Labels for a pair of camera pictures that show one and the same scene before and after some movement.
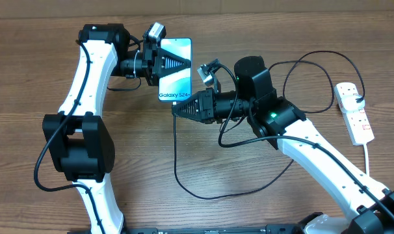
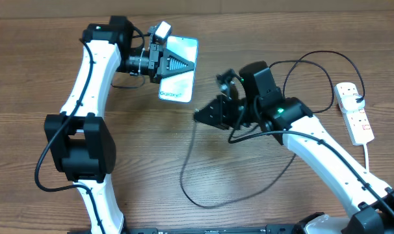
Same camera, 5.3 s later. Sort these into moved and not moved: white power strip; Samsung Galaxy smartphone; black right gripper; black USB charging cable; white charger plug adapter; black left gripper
Moved: Samsung Galaxy smartphone; black right gripper; black USB charging cable
Not moved: white charger plug adapter; black left gripper; white power strip
